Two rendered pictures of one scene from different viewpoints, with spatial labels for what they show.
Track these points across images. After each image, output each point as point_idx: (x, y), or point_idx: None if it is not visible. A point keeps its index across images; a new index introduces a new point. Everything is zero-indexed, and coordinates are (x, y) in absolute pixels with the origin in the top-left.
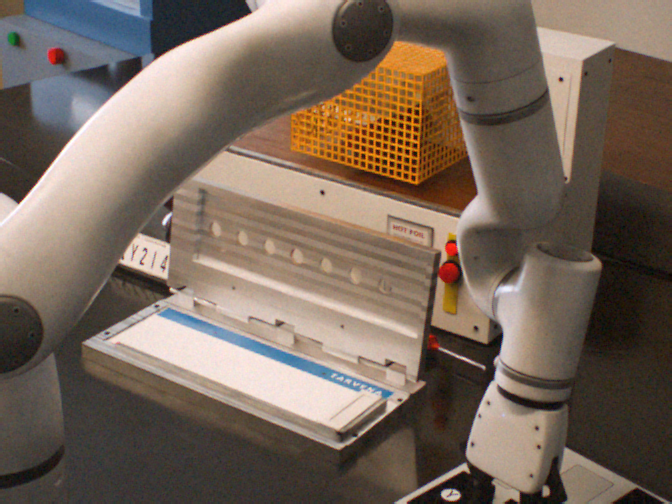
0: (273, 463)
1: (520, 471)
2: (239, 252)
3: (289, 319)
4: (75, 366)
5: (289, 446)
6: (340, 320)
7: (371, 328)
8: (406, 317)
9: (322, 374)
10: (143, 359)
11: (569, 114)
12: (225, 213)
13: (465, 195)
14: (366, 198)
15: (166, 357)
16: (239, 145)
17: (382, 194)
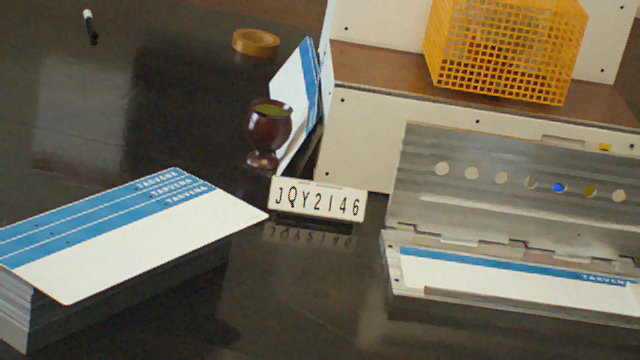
0: (638, 357)
1: None
2: (468, 185)
3: (524, 236)
4: (398, 316)
5: (626, 341)
6: (577, 230)
7: (608, 232)
8: (636, 218)
9: (577, 277)
10: (458, 296)
11: (622, 35)
12: (455, 152)
13: (588, 110)
14: (523, 122)
15: (466, 290)
16: (377, 85)
17: (540, 118)
